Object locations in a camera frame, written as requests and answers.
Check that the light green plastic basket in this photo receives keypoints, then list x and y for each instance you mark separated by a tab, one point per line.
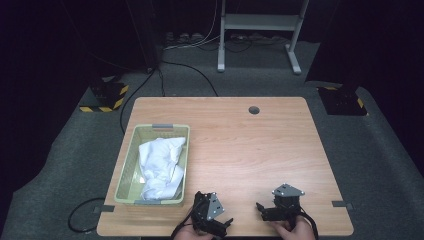
128	186

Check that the grey tape strip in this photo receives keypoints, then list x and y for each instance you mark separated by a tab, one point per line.
104	209
341	204

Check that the black yellow striped stand base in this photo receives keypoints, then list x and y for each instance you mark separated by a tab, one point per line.
343	101
110	95

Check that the power strip with plugs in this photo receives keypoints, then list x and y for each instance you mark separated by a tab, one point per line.
183	37

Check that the person's left hand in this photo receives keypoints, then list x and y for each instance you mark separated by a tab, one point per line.
191	234

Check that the white cloth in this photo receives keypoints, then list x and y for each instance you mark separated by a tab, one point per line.
161	168

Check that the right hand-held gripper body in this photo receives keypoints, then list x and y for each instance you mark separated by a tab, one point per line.
286	205

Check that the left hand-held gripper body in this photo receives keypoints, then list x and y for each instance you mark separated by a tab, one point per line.
205	213

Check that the dark vertical pole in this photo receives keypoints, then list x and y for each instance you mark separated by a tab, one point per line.
145	36

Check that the white metal stand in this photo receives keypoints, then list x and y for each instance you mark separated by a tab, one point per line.
260	22

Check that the person's right hand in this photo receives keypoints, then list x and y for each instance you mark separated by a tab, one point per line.
298	231

